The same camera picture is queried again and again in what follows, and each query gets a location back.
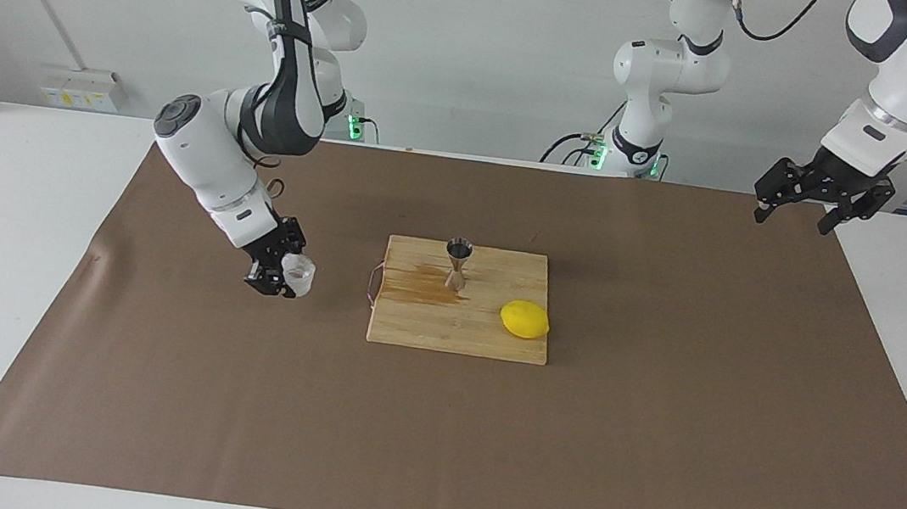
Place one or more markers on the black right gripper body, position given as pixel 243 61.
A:
pixel 275 243

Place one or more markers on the wooden cutting board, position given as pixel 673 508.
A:
pixel 453 331

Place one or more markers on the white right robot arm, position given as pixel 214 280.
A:
pixel 208 158

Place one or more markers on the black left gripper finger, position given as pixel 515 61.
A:
pixel 782 181
pixel 861 203

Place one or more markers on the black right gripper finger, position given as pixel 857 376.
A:
pixel 300 241
pixel 267 283

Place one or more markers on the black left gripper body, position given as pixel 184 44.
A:
pixel 842 175

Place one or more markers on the small clear glass cup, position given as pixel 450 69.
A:
pixel 299 275

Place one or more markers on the white wall socket box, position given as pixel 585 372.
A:
pixel 84 89

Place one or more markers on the brown paper table mat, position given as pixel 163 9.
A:
pixel 233 392

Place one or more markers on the steel double jigger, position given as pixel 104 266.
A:
pixel 456 280

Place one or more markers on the yellow lemon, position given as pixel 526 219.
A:
pixel 524 320

